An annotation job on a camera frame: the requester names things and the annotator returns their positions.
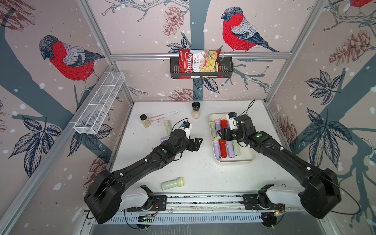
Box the purple flashlight horizontal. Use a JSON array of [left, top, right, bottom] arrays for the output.
[[160, 136, 170, 143]]

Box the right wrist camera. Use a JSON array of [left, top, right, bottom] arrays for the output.
[[227, 112, 237, 130]]

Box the black wall basket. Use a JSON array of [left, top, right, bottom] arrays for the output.
[[170, 57, 234, 79]]

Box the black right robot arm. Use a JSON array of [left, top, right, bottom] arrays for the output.
[[217, 115, 341, 219]]

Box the white wire mesh basket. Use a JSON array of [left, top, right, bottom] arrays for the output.
[[73, 71, 125, 135]]

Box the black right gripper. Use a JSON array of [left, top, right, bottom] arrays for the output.
[[215, 127, 246, 144]]

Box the cream plastic storage tray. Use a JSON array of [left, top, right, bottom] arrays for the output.
[[208, 113, 257, 165]]

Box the red flashlight white cap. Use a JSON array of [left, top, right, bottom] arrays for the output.
[[220, 118, 228, 129]]

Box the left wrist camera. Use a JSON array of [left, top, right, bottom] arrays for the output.
[[179, 121, 192, 139]]

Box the green flashlight front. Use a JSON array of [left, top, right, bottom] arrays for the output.
[[161, 177, 184, 191]]

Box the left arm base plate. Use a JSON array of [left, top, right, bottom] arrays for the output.
[[126, 195, 167, 212]]

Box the glass grinder with black cap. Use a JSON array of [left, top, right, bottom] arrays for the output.
[[192, 102, 201, 119]]

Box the purple flashlight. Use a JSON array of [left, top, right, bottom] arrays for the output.
[[226, 141, 236, 158], [212, 140, 221, 160], [214, 118, 222, 133]]

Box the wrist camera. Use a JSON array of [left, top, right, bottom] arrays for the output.
[[179, 121, 192, 139], [227, 112, 237, 130]]

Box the red cassava chips bag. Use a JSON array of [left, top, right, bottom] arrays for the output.
[[179, 49, 221, 73]]

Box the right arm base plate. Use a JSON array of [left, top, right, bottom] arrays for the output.
[[241, 194, 285, 211]]

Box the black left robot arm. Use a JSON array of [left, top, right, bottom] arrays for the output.
[[84, 129, 203, 224]]

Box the green flashlight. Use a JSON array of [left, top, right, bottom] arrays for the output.
[[232, 140, 241, 156], [161, 177, 184, 191], [164, 120, 172, 136], [210, 121, 217, 140]]

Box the small jar with black lid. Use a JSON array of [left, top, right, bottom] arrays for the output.
[[140, 114, 151, 128]]

